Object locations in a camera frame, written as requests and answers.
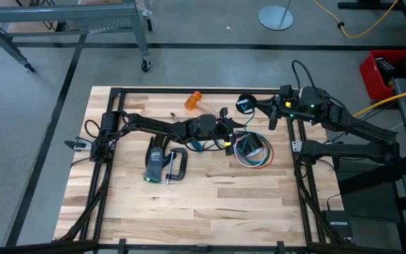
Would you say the black C-clamp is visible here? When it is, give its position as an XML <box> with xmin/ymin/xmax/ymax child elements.
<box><xmin>163</xmin><ymin>147</ymin><xmax>189</xmax><ymax>186</ymax></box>

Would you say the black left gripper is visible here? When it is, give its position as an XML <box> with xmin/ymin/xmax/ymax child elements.
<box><xmin>214</xmin><ymin>116</ymin><xmax>249</xmax><ymax>157</ymax></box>

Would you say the green wire loop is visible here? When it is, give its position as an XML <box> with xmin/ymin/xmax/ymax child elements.
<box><xmin>240</xmin><ymin>131</ymin><xmax>273</xmax><ymax>166</ymax></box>

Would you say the black and grey work glove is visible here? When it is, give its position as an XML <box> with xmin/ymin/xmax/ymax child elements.
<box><xmin>143</xmin><ymin>133</ymin><xmax>174</xmax><ymax>184</ymax></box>

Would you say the yellow cable with black plug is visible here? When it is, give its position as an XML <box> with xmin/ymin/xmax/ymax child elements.
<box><xmin>311</xmin><ymin>0</ymin><xmax>400</xmax><ymax>40</ymax></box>

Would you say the grey metal cart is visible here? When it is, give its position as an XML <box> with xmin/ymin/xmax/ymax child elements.
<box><xmin>0</xmin><ymin>0</ymin><xmax>154</xmax><ymax>74</ymax></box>

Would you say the round grey floor stand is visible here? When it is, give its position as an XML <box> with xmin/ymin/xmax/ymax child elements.
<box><xmin>257</xmin><ymin>0</ymin><xmax>295</xmax><ymax>32</ymax></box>

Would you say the black duct tape roll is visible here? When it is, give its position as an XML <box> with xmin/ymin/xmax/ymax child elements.
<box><xmin>238</xmin><ymin>132</ymin><xmax>266</xmax><ymax>158</ymax></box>

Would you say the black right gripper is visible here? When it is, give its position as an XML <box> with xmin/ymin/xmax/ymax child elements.
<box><xmin>254</xmin><ymin>95</ymin><xmax>297</xmax><ymax>131</ymax></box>

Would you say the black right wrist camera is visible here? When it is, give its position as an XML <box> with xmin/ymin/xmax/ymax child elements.
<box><xmin>279</xmin><ymin>84</ymin><xmax>295</xmax><ymax>102</ymax></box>

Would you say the red plastic bin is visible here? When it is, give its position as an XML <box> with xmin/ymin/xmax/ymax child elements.
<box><xmin>359</xmin><ymin>49</ymin><xmax>406</xmax><ymax>102</ymax></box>

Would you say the black device box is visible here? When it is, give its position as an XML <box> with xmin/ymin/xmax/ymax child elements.
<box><xmin>374</xmin><ymin>57</ymin><xmax>397</xmax><ymax>86</ymax></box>

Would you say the black Netgear switch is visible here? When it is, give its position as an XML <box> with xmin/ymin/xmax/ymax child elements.
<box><xmin>321</xmin><ymin>210</ymin><xmax>354</xmax><ymax>239</ymax></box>

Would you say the thick yellow cable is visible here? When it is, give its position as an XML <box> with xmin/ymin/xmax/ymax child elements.
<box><xmin>352</xmin><ymin>85</ymin><xmax>406</xmax><ymax>119</ymax></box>

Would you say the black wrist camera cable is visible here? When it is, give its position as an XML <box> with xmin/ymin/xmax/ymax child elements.
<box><xmin>291</xmin><ymin>59</ymin><xmax>317</xmax><ymax>92</ymax></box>

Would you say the black and blue screwdriver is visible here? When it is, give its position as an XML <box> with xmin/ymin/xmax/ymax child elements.
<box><xmin>170</xmin><ymin>111</ymin><xmax>205</xmax><ymax>154</ymax></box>

